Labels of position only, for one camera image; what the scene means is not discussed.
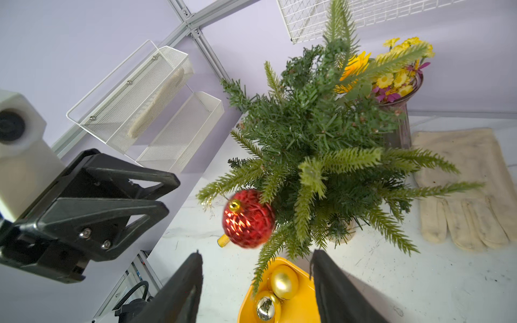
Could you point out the red lattice ball ornament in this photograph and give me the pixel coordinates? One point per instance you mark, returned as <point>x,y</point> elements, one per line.
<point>246,221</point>

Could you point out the matte gold ball ornament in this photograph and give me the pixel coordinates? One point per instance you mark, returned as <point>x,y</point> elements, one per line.
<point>284,282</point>

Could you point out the yellow purple flower bouquet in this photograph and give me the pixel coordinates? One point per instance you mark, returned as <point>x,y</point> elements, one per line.
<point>390,76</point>

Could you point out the small green christmas tree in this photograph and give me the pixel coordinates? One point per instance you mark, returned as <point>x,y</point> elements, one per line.
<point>319,158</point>

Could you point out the white wire wall basket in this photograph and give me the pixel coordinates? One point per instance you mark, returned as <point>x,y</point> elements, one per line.
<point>306,20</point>

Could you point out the blue yellow toy rake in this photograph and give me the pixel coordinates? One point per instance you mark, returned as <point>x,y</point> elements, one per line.
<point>223,241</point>

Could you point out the glass flower vase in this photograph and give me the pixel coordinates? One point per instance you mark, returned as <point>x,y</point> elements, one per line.
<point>401,136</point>

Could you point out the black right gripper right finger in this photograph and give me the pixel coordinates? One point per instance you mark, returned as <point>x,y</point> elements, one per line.
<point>337,298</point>

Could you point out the white mesh wall shelf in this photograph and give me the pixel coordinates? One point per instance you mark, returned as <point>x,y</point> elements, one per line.
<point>108,110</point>

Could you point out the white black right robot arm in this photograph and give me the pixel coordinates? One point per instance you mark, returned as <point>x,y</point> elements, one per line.
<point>302,308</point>

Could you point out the aluminium frame bars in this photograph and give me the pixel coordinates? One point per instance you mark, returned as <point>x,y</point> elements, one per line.
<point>192,23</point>

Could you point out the shiny silver ball ornament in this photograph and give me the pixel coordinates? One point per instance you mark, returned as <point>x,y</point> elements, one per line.
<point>267,307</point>

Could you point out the cream work glove on table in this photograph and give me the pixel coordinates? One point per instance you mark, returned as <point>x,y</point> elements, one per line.
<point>477,207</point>

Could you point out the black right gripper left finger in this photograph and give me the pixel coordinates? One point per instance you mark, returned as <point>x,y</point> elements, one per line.
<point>179,299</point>

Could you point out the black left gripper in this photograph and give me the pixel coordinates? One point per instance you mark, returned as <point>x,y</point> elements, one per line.
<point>93,211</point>

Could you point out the cream glove in shelf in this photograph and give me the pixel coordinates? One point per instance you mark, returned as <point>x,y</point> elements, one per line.
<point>157,104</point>

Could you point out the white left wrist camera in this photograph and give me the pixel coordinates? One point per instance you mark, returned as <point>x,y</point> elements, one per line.
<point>28,164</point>

